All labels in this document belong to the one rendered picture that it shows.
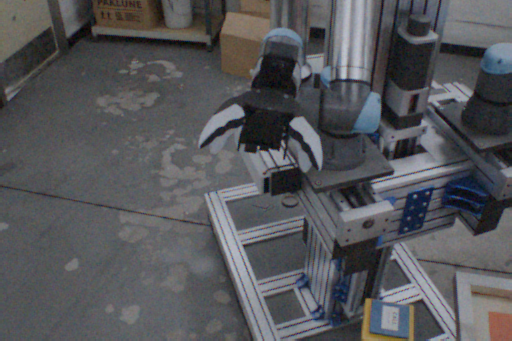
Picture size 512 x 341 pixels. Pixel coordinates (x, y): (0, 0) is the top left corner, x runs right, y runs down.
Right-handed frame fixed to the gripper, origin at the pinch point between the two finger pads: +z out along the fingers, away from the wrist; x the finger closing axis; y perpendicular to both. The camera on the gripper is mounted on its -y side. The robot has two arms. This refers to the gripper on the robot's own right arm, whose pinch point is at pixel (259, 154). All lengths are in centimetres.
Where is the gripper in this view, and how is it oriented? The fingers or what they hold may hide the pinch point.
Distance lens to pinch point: 60.7
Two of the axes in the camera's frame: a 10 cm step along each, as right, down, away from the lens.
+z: -1.3, 6.1, -7.8
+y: -1.3, 7.7, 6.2
